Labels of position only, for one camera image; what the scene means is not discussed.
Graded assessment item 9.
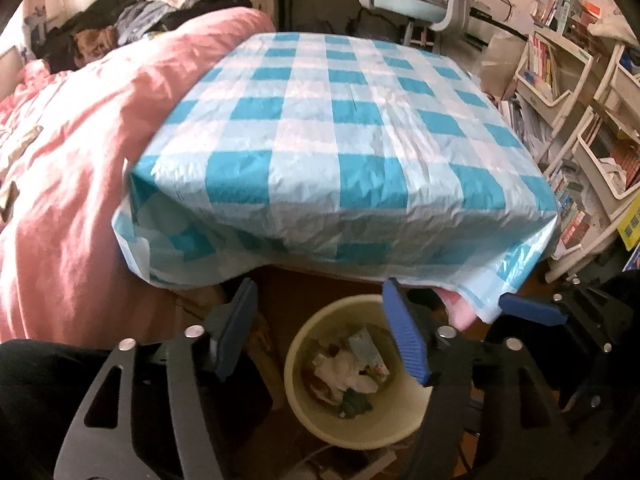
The white plastic bag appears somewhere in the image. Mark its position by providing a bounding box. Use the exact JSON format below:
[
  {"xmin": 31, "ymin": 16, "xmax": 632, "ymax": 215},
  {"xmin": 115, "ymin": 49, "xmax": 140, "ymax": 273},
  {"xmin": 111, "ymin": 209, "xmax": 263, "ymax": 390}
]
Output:
[{"xmin": 310, "ymin": 350, "xmax": 378, "ymax": 406}]

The green plush toy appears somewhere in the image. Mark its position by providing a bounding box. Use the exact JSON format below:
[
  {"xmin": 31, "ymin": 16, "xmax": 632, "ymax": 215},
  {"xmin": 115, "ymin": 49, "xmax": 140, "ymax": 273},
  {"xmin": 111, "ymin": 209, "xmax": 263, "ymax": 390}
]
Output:
[{"xmin": 338, "ymin": 389, "xmax": 373, "ymax": 419}]

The cream round trash bin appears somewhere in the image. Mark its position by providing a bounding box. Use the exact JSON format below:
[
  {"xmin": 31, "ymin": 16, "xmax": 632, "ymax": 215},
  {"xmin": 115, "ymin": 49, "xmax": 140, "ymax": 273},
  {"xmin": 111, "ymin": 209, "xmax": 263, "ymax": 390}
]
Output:
[{"xmin": 284, "ymin": 295, "xmax": 431, "ymax": 450}]

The yellow blue box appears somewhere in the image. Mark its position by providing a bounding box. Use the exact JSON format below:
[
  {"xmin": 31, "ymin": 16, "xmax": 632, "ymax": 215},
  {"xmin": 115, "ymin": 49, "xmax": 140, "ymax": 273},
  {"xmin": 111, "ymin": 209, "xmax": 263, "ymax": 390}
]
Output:
[{"xmin": 618, "ymin": 196, "xmax": 640, "ymax": 271}]

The white bookshelf with books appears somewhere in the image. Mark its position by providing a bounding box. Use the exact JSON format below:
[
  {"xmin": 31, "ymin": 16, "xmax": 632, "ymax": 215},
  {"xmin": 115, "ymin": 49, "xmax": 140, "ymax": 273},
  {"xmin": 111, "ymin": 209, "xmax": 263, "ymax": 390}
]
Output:
[{"xmin": 512, "ymin": 0, "xmax": 639, "ymax": 282}]

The blue white checkered tablecloth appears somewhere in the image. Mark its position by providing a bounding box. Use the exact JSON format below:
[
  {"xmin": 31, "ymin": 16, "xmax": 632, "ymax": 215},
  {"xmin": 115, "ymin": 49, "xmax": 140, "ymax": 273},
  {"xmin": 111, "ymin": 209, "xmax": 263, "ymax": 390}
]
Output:
[{"xmin": 112, "ymin": 32, "xmax": 559, "ymax": 322}]

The pink duvet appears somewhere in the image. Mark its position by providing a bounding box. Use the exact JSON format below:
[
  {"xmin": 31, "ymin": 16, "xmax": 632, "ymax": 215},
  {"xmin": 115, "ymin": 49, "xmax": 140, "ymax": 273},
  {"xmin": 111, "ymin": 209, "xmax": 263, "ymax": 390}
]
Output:
[{"xmin": 1, "ymin": 8, "xmax": 273, "ymax": 348}]

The pile of dark clothes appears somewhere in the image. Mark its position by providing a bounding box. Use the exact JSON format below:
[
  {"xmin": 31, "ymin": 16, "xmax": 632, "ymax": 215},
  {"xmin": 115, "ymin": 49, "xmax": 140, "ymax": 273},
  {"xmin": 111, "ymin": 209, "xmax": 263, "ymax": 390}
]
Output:
[{"xmin": 32, "ymin": 0, "xmax": 253, "ymax": 73}]

